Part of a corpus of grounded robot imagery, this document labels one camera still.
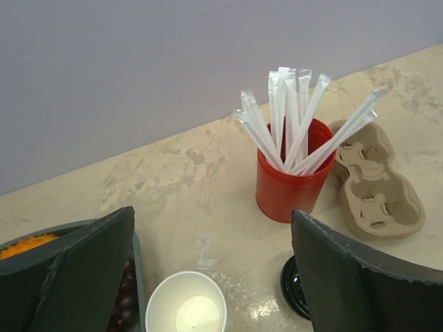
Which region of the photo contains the white wrapped straw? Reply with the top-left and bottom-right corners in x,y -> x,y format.
233,109 -> 284,172
292,109 -> 377,176
268,71 -> 282,157
239,90 -> 284,171
291,89 -> 387,175
284,74 -> 331,169

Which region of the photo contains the dark red grape bunch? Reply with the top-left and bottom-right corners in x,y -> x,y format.
107,258 -> 138,332

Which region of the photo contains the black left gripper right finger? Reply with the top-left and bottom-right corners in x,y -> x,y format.
291,210 -> 442,331

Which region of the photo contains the black plastic cup lid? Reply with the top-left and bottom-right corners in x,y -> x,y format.
280,256 -> 310,320

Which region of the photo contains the brown pulp cup carrier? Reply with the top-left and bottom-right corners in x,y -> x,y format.
332,122 -> 425,239

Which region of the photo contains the dark green fruit tray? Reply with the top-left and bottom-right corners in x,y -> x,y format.
1,219 -> 147,331

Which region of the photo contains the red ribbed straw cup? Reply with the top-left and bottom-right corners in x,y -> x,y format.
255,117 -> 337,224

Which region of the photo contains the orange pineapple fruit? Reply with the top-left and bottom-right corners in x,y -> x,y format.
0,234 -> 58,259

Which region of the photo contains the white paper coffee cup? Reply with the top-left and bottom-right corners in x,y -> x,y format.
145,271 -> 227,332

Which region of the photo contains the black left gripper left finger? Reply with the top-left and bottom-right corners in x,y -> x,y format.
1,206 -> 134,331

